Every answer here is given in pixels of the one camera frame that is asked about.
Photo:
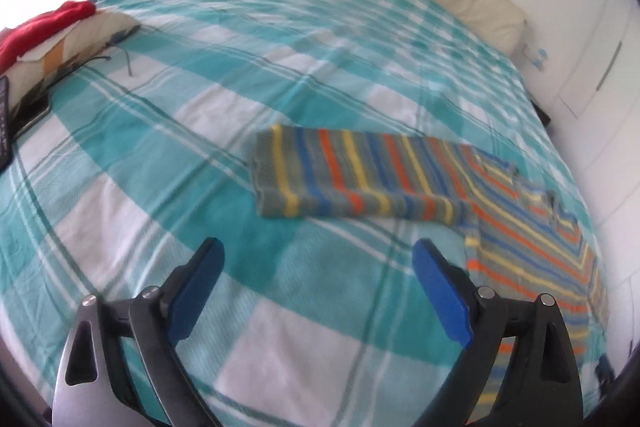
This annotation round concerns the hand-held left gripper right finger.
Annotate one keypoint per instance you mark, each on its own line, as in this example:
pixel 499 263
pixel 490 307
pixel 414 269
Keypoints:
pixel 442 292

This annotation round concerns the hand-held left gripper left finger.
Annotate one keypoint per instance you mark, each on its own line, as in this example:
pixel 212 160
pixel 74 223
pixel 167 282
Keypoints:
pixel 197 287

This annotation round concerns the striped knitted sweater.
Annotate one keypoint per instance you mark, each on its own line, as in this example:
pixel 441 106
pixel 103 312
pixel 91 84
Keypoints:
pixel 380 177

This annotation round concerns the teal plaid blanket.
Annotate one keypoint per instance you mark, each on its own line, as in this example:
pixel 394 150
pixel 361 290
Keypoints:
pixel 250 72

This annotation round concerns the black phone on bed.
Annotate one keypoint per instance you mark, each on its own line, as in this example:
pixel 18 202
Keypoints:
pixel 31 114

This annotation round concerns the black remote control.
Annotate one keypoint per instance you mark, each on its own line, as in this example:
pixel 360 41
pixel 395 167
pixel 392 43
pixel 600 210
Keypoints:
pixel 4 122

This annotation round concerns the patterned cream pillow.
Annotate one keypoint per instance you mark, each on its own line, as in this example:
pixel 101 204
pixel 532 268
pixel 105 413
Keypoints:
pixel 75 42

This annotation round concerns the white wardrobe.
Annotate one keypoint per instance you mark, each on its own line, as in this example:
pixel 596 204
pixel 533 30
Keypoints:
pixel 595 57

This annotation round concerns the red cloth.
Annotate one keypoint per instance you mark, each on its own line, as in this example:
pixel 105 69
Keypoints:
pixel 42 29

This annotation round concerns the white wall socket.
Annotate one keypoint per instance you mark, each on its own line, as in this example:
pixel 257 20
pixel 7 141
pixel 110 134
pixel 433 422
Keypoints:
pixel 534 56

